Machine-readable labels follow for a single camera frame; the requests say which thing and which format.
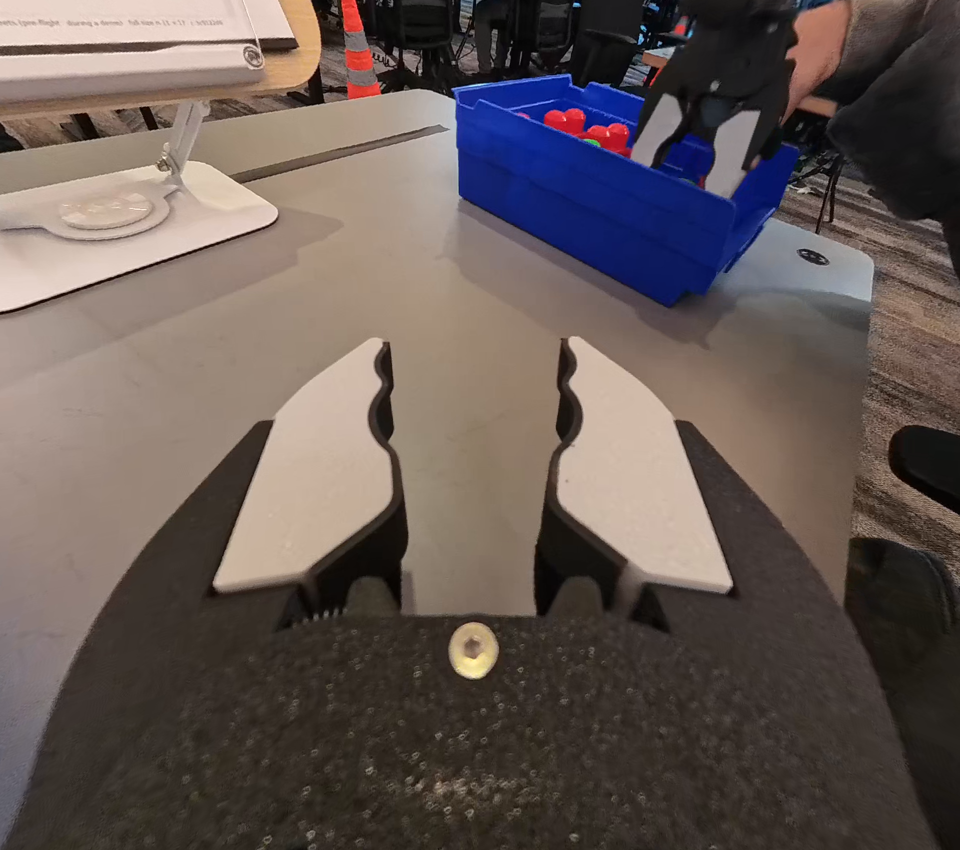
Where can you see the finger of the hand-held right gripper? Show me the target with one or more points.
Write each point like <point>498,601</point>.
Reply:
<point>731,153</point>
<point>654,130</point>

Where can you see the cluster of assembled block bridges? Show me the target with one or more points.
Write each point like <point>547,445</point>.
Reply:
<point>600,134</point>

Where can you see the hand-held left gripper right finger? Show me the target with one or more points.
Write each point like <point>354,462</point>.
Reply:
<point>637,490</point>

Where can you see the orange striped traffic cone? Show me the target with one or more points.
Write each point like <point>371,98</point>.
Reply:
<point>358,55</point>

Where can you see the black desk grommet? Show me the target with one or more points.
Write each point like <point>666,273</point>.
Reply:
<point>812,257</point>

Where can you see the grey desk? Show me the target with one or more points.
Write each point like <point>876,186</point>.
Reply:
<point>450,280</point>

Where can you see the person's dark trousers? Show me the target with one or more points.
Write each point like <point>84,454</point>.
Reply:
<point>907,677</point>

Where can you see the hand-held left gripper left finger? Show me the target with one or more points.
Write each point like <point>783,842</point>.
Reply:
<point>315,490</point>

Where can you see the person's right hand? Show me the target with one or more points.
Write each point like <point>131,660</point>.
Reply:
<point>817,48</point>

